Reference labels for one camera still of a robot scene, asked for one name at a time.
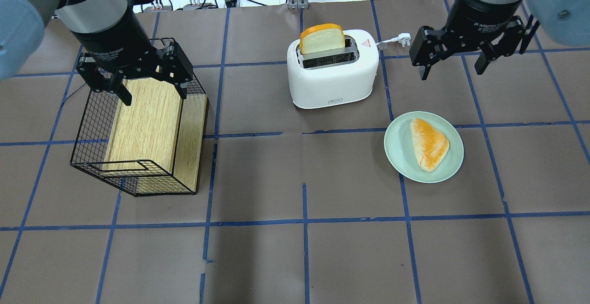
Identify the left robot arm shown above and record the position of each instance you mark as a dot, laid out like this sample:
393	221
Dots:
23	23

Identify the bread slice in toaster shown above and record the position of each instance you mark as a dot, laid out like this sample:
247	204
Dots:
322	37

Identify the white toaster plug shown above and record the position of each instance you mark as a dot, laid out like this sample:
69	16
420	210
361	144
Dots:
404	39

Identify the light green plate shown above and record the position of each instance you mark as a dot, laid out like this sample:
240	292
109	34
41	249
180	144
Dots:
399	148

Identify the triangular bread on plate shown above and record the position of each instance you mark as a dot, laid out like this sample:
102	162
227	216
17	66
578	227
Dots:
430	146

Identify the white toaster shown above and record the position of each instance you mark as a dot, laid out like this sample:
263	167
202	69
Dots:
333	77

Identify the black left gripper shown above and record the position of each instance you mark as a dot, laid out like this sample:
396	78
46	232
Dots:
112	40

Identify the black wire basket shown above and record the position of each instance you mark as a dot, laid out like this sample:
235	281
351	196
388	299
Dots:
93	134

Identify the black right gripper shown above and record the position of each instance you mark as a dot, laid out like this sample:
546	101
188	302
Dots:
481	12

